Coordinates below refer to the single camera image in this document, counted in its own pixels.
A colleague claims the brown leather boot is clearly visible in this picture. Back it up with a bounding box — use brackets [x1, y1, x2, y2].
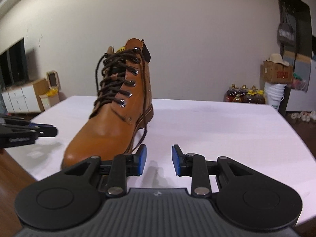
[61, 38, 155, 169]

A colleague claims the dark brown shoelace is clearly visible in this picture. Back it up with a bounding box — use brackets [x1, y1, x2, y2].
[89, 48, 149, 155]

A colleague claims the white plastic bucket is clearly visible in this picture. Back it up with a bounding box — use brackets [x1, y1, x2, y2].
[264, 83, 287, 111]

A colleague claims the white wooden television cabinet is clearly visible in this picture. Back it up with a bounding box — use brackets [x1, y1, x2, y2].
[1, 78, 48, 114]

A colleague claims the beige trash bin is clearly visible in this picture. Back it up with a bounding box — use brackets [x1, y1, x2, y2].
[39, 70, 61, 111]

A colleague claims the dark bottle with yellow label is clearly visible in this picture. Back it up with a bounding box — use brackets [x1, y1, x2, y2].
[243, 85, 257, 104]
[255, 89, 266, 104]

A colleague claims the colourful plastic bag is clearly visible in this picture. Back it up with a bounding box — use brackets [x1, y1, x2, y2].
[292, 73, 309, 93]

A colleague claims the beige straw hat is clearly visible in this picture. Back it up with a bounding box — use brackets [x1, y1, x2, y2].
[268, 54, 290, 67]

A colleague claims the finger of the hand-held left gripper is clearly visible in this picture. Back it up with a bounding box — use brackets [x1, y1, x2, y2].
[32, 127, 59, 138]
[0, 118, 54, 130]

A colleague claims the row of small shoes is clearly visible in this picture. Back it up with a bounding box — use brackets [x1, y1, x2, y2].
[288, 111, 316, 122]

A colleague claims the grey hanging bag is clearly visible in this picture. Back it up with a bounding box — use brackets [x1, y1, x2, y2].
[276, 6, 297, 46]

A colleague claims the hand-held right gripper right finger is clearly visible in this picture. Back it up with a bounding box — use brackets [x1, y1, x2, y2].
[171, 144, 252, 198]

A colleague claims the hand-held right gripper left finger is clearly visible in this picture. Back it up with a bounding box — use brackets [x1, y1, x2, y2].
[65, 144, 148, 198]

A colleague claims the dark and white hallway cabinet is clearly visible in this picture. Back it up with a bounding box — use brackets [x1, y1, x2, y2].
[273, 0, 316, 112]

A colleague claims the black flat television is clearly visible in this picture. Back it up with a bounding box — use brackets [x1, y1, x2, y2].
[0, 37, 28, 90]

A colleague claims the cardboard box with red label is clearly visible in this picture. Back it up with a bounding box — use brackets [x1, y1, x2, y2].
[263, 60, 294, 84]

